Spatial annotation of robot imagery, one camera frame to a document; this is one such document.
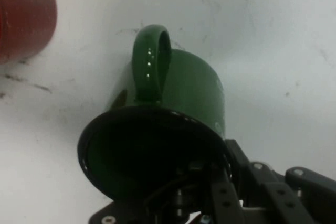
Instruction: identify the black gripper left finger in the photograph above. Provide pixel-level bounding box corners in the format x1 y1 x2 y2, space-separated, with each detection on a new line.
87 167 240 224

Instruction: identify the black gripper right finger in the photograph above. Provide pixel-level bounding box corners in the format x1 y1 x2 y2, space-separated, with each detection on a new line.
225 138 336 224

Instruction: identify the green enamel mug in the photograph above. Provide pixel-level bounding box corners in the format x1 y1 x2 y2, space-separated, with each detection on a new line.
77 24 232 204

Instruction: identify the red enamel mug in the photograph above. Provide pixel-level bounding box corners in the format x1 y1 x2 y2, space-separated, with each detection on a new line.
0 0 58 65

